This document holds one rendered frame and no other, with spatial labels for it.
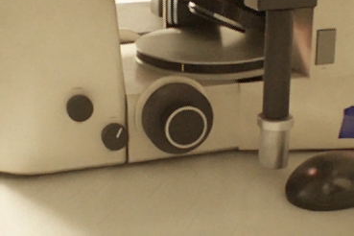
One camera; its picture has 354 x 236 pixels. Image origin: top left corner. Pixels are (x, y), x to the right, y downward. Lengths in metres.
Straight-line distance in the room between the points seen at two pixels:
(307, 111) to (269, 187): 0.10
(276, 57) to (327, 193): 0.12
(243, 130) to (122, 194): 0.15
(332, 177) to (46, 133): 0.25
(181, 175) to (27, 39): 0.19
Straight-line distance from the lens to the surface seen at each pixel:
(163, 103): 0.65
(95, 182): 0.67
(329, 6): 0.73
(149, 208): 0.62
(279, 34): 0.63
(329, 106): 0.73
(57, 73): 0.65
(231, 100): 0.70
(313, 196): 0.62
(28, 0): 0.63
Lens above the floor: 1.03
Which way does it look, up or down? 19 degrees down
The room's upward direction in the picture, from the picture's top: straight up
